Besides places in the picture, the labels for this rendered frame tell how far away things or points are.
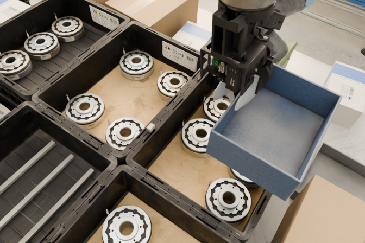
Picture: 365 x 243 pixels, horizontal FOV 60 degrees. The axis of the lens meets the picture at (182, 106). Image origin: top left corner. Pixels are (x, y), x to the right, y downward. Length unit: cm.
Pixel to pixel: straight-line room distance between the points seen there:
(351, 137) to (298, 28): 171
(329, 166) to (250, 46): 68
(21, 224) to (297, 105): 63
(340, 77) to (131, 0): 79
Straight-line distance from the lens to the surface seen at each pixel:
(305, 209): 74
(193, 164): 80
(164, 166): 80
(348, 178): 106
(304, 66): 132
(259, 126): 59
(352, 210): 78
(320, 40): 271
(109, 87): 96
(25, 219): 81
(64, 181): 82
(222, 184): 75
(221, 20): 39
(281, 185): 51
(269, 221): 92
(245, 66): 41
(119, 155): 70
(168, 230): 74
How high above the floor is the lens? 153
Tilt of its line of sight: 51 degrees down
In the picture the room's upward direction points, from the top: 4 degrees clockwise
